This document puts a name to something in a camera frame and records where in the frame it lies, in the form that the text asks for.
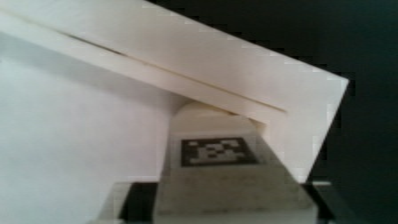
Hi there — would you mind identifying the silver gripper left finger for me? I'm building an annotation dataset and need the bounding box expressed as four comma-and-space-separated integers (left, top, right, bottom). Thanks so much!
88, 182, 159, 224

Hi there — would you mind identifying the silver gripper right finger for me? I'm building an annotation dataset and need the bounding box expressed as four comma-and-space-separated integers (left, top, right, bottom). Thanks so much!
303, 181, 363, 224

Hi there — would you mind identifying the white leg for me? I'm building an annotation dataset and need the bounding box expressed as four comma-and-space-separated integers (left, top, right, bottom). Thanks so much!
153, 102, 319, 224

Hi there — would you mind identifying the white square tabletop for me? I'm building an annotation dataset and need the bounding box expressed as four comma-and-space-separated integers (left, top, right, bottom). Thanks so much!
0, 9, 292, 224

